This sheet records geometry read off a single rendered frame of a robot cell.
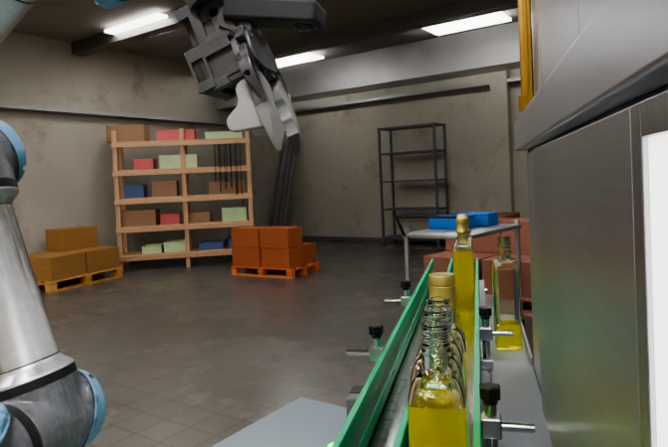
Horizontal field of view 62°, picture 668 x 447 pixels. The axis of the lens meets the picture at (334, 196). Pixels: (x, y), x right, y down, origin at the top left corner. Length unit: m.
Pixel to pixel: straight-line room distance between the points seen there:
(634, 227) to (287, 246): 7.31
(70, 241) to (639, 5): 8.74
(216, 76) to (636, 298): 0.51
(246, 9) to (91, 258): 8.03
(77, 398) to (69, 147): 8.90
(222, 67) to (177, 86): 10.50
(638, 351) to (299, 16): 0.49
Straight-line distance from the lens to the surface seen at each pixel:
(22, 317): 0.93
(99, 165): 10.01
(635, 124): 0.29
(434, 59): 8.98
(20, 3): 0.74
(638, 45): 0.32
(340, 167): 11.91
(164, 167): 9.35
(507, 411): 1.07
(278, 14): 0.67
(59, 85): 9.83
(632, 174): 0.30
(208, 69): 0.68
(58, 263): 8.24
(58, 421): 0.92
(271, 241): 7.72
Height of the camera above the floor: 1.29
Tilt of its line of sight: 2 degrees down
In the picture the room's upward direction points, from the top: 3 degrees counter-clockwise
